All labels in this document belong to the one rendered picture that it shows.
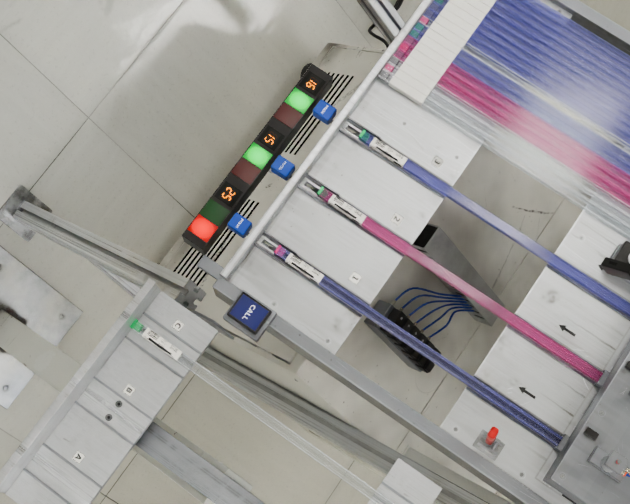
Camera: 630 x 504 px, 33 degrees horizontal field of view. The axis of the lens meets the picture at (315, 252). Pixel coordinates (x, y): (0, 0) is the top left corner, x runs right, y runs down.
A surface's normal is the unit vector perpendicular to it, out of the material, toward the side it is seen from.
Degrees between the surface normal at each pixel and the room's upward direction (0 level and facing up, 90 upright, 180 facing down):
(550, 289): 47
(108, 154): 0
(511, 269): 0
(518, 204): 0
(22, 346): 90
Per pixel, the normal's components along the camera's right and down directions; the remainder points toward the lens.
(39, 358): -0.55, -0.58
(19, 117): 0.61, 0.22
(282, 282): 0.01, -0.25
